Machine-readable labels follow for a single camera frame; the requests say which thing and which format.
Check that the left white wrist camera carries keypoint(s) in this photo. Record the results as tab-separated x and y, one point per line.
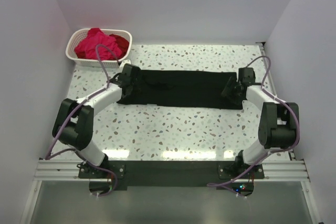
123	63

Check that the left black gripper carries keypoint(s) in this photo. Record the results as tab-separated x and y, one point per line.
128	87

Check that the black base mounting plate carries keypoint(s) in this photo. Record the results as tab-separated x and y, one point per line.
119	175

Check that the dark red crumpled t shirt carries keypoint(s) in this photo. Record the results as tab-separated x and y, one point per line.
121	45

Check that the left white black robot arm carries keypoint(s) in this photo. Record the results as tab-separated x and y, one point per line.
74	122

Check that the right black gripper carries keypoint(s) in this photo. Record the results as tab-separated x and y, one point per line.
233	91

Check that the black t shirt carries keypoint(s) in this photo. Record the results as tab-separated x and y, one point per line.
187	89

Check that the aluminium extrusion rail frame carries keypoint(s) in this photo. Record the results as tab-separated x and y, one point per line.
156	133

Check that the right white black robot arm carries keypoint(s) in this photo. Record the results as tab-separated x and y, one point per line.
279	120

